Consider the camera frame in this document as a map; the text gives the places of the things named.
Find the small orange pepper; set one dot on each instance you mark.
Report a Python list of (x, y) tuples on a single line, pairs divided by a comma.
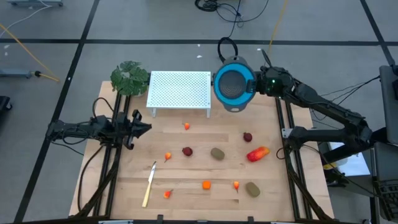
[(168, 155), (167, 194), (186, 126), (236, 185)]

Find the black keyboard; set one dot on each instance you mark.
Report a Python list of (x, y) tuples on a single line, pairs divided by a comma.
[(388, 199)]

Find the black floor object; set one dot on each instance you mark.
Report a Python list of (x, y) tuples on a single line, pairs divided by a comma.
[(4, 102)]

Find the grey cart base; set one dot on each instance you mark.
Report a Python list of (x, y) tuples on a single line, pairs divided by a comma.
[(34, 2)]

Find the brown kiwi fruit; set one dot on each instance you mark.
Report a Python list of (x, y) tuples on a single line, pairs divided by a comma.
[(217, 154), (252, 189)]

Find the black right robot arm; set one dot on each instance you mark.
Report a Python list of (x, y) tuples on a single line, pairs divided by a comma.
[(326, 107)]

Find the white perforated metal shelf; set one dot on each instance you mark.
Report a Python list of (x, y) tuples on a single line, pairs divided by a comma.
[(178, 88)]

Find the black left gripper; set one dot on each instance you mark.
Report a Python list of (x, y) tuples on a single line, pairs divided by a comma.
[(127, 130)]

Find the blue bowl grey rim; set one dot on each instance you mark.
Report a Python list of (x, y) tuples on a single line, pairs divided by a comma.
[(231, 84)]

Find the dark red fruit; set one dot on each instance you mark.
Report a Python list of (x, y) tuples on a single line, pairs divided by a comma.
[(247, 137), (187, 151)]

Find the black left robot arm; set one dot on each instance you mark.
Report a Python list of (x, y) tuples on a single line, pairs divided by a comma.
[(77, 129)]

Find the orange tangerine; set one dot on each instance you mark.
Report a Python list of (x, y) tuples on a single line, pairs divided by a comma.
[(206, 185)]

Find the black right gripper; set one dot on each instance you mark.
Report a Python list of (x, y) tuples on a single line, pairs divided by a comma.
[(264, 83)]

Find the black table clamp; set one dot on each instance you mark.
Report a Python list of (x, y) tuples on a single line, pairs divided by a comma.
[(160, 219), (250, 220)]

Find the grey floor bar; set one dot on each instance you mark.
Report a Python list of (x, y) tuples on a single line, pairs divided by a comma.
[(14, 73)]

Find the black aluminium frame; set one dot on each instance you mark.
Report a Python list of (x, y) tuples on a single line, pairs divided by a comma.
[(279, 112)]

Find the green potted plant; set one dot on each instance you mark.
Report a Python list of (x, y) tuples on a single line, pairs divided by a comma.
[(129, 77)]

